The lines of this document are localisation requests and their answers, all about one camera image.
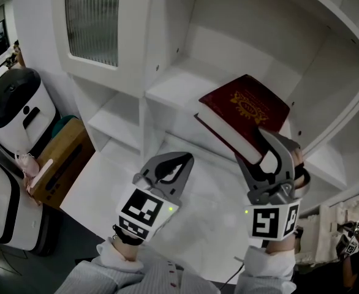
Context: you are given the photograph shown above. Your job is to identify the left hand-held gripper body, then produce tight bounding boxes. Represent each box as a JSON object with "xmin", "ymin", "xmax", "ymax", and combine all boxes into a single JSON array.
[{"xmin": 115, "ymin": 172, "xmax": 183, "ymax": 243}]

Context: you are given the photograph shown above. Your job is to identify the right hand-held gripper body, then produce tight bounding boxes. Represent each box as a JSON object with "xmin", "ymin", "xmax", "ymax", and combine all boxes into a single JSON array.
[{"xmin": 243, "ymin": 167, "xmax": 311, "ymax": 242}]

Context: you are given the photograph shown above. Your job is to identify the dark red hardcover book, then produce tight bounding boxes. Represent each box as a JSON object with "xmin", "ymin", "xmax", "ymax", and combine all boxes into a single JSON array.
[{"xmin": 194, "ymin": 73, "xmax": 291, "ymax": 165}]

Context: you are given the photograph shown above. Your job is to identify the white shelf desk unit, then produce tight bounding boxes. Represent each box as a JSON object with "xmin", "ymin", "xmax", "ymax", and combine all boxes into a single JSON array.
[{"xmin": 50, "ymin": 0, "xmax": 359, "ymax": 208}]

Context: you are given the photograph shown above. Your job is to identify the person's right forearm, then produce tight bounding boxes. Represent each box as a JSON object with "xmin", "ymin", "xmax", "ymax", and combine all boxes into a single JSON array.
[{"xmin": 237, "ymin": 239, "xmax": 297, "ymax": 287}]

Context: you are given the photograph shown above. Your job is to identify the person's left forearm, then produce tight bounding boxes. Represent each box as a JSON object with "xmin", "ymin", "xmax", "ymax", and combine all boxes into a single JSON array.
[{"xmin": 96, "ymin": 236, "xmax": 145, "ymax": 275}]

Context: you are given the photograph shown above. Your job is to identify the person's right hand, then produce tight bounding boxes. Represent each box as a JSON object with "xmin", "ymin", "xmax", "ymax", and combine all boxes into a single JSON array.
[{"xmin": 291, "ymin": 148, "xmax": 306, "ymax": 192}]

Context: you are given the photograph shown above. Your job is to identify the white ornate vanity table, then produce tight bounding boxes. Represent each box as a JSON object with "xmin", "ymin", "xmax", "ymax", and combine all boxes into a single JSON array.
[{"xmin": 295, "ymin": 185, "xmax": 359, "ymax": 268}]

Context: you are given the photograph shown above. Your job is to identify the person's white ribbed cardigan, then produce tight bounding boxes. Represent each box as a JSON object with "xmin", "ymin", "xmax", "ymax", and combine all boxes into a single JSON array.
[{"xmin": 55, "ymin": 249, "xmax": 297, "ymax": 294}]

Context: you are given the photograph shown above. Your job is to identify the brown cardboard box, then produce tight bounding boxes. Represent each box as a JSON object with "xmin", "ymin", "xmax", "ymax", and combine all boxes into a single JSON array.
[{"xmin": 29, "ymin": 118, "xmax": 96, "ymax": 211}]

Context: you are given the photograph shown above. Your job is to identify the teal round object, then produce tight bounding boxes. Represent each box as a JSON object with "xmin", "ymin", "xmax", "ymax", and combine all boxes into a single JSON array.
[{"xmin": 51, "ymin": 115, "xmax": 79, "ymax": 139}]

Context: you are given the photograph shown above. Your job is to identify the pale pink flat stick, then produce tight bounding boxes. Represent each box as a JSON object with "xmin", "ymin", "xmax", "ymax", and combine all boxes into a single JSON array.
[{"xmin": 29, "ymin": 159, "xmax": 55, "ymax": 193}]

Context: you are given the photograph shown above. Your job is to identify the white and black machine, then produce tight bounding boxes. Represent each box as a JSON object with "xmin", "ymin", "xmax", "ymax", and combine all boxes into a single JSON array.
[
  {"xmin": 0, "ymin": 67, "xmax": 61, "ymax": 162},
  {"xmin": 0, "ymin": 150, "xmax": 64, "ymax": 257}
]

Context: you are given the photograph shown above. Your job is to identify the ribbed glass cabinet door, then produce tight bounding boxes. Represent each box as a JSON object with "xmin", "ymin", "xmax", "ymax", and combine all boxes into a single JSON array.
[{"xmin": 51, "ymin": 0, "xmax": 146, "ymax": 98}]

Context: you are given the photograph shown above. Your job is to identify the black wrist strap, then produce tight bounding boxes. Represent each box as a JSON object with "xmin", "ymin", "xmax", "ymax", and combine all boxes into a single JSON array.
[{"xmin": 111, "ymin": 224, "xmax": 144, "ymax": 246}]

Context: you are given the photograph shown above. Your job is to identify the black cable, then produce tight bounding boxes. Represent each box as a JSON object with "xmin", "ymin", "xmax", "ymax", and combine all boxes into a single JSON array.
[{"xmin": 219, "ymin": 263, "xmax": 245, "ymax": 291}]

